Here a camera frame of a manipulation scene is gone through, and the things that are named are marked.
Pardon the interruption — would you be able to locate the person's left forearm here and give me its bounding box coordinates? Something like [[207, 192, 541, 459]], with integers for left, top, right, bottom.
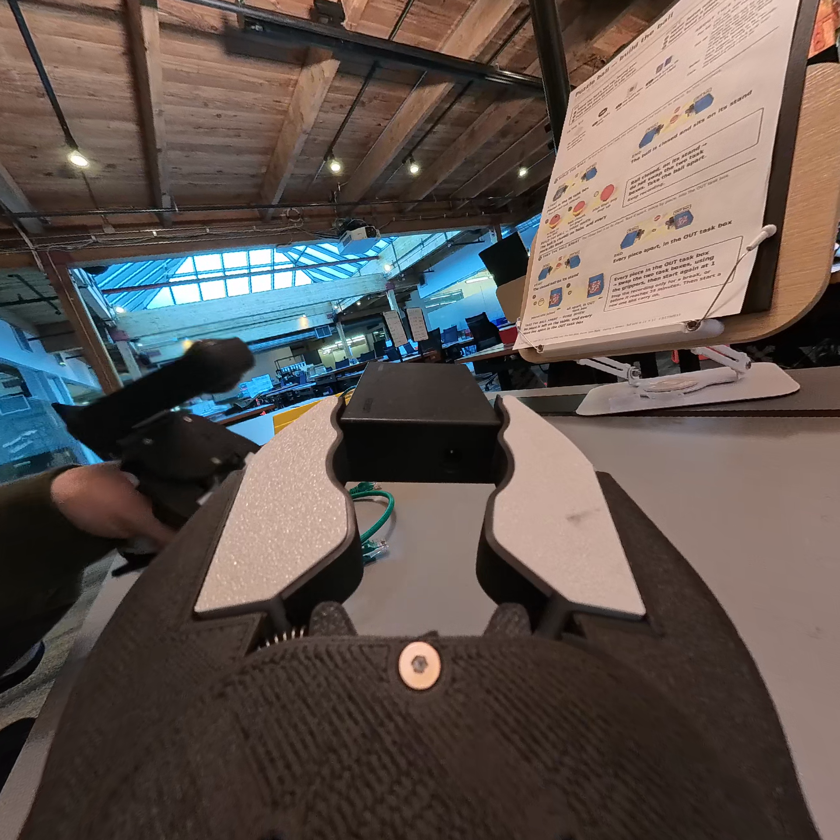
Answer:
[[0, 467, 124, 667]]

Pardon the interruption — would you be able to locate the person's left hand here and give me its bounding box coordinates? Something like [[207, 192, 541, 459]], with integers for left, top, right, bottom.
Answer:
[[51, 463, 174, 560]]

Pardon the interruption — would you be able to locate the green ethernet cable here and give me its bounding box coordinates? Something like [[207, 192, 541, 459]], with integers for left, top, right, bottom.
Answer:
[[346, 481, 396, 563]]

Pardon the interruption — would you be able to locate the white ceiling projector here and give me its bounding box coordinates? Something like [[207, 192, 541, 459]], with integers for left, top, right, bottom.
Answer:
[[336, 218, 383, 256]]

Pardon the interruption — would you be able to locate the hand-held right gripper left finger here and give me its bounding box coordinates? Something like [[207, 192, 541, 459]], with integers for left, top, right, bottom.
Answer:
[[192, 395, 366, 622]]

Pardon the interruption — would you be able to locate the yellow bin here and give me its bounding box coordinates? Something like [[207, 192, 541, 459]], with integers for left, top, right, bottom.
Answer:
[[273, 392, 345, 435]]

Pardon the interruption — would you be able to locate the black network switch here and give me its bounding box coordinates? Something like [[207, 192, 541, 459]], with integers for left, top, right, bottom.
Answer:
[[336, 360, 504, 485]]

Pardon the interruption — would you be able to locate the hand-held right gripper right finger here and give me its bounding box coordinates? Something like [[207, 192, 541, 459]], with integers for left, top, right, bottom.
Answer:
[[478, 394, 648, 621]]

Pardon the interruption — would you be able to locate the black vertical pole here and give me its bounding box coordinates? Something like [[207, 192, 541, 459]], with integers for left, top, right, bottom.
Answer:
[[528, 0, 573, 153]]

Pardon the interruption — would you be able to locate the wooden document stand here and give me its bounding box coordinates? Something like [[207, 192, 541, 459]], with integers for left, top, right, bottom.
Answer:
[[517, 0, 840, 417]]

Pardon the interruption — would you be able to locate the printed instruction sheet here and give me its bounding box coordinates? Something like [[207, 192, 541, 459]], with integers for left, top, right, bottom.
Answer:
[[512, 0, 803, 353]]

